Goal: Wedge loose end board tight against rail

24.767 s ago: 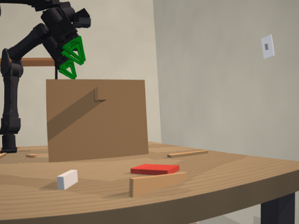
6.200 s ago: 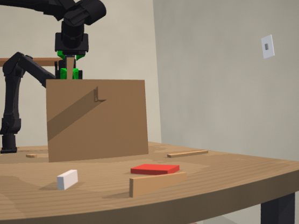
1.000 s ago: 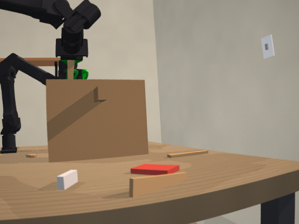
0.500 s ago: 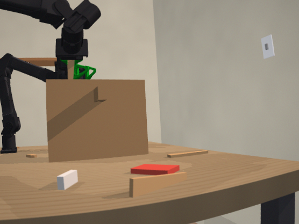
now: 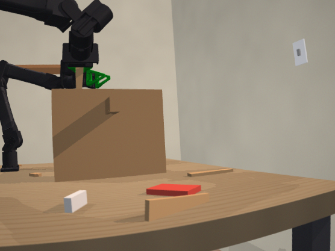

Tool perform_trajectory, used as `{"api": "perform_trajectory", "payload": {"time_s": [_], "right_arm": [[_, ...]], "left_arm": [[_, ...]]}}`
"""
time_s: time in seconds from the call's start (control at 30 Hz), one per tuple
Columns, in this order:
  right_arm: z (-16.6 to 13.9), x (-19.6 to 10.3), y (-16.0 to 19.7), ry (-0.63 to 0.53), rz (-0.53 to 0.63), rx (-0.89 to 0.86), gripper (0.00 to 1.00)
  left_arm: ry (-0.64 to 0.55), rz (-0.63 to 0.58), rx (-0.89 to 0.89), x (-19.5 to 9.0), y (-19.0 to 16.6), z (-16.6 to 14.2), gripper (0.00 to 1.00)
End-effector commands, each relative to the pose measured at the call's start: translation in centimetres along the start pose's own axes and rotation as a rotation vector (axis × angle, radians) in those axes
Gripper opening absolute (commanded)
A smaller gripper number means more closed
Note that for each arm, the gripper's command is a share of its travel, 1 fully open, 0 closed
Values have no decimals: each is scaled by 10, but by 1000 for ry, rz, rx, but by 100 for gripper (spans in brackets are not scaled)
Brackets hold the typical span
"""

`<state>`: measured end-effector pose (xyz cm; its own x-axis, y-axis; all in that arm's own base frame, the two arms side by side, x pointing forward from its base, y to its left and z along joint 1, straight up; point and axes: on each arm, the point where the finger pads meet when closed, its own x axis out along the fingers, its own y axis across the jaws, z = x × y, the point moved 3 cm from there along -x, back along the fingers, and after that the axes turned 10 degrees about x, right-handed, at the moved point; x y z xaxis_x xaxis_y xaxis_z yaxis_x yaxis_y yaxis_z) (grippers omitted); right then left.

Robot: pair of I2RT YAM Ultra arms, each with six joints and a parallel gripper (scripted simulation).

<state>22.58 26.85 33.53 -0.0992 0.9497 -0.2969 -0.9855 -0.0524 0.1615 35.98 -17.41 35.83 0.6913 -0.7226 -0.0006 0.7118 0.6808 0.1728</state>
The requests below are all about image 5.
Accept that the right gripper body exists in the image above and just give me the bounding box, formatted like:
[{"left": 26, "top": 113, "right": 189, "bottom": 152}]
[{"left": 62, "top": 42, "right": 99, "bottom": 67}]

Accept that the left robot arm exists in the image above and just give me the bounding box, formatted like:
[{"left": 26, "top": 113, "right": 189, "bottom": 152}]
[{"left": 0, "top": 60, "right": 76, "bottom": 172}]

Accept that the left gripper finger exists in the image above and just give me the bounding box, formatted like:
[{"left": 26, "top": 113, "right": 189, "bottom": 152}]
[
  {"left": 95, "top": 74, "right": 110, "bottom": 88},
  {"left": 86, "top": 70, "right": 105, "bottom": 86}
]

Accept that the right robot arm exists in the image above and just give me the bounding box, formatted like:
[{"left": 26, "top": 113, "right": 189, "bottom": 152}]
[{"left": 0, "top": 0, "right": 113, "bottom": 52}]

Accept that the small white rectangular block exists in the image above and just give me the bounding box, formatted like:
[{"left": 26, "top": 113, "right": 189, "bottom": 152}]
[{"left": 64, "top": 190, "right": 87, "bottom": 213}]

